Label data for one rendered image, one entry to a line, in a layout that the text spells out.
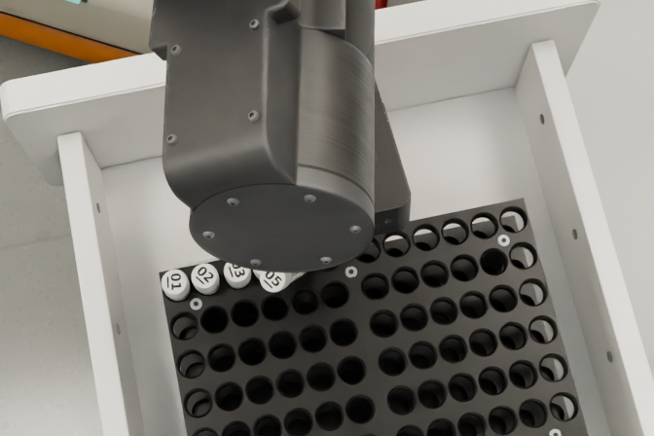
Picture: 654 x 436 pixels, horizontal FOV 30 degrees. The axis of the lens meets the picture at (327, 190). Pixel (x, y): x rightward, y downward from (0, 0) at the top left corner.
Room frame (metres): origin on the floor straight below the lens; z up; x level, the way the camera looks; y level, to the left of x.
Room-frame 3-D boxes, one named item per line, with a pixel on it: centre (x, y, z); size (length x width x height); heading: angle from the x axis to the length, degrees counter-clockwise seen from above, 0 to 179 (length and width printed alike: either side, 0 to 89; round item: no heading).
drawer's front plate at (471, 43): (0.24, 0.01, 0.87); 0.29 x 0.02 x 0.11; 103
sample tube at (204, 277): (0.13, 0.06, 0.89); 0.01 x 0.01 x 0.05
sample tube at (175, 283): (0.13, 0.07, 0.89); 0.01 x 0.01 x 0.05
